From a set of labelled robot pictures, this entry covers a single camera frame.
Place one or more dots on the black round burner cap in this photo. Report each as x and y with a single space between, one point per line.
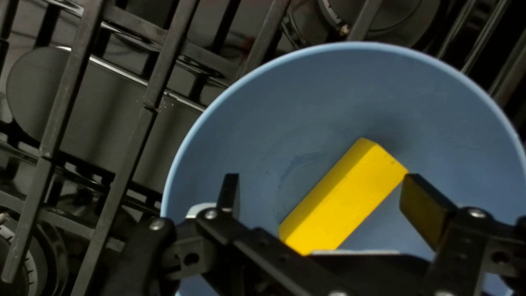
384 16

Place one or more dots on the blue bowl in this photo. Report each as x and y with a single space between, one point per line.
330 108

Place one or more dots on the black stainless gas stove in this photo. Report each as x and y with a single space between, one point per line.
109 120

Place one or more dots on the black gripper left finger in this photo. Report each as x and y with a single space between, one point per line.
264 256

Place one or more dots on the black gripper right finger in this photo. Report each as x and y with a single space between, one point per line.
454 246

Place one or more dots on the yellow block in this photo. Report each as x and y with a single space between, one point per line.
339 202

